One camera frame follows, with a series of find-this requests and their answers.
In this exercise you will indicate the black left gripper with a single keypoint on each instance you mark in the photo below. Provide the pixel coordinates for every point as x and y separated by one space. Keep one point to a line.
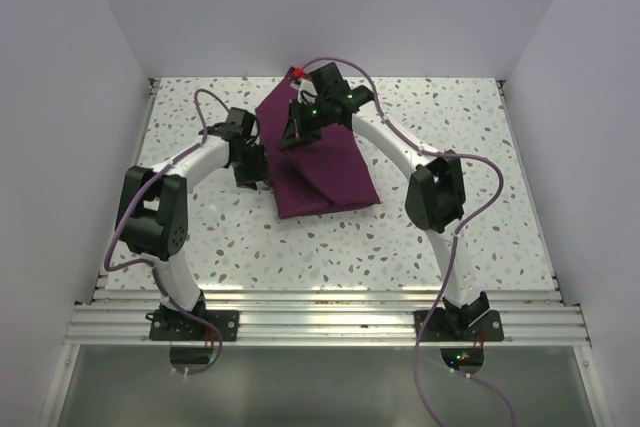
259 172

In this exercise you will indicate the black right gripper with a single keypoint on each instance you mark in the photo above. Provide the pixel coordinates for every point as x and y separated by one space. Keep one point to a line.
295 131

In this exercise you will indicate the purple cloth mat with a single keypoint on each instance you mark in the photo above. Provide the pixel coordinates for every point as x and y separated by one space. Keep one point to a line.
325 177

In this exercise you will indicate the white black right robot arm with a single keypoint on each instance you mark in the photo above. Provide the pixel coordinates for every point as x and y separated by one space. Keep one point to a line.
435 195

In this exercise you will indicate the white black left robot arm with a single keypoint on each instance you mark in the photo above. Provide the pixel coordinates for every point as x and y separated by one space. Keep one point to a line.
153 220

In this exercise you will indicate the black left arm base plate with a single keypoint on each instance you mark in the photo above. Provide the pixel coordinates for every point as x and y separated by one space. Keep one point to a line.
172 326

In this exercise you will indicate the aluminium frame rail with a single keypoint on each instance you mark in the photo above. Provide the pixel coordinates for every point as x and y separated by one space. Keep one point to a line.
328 318

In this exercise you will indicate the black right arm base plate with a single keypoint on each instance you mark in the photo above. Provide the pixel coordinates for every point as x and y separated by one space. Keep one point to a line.
442 327

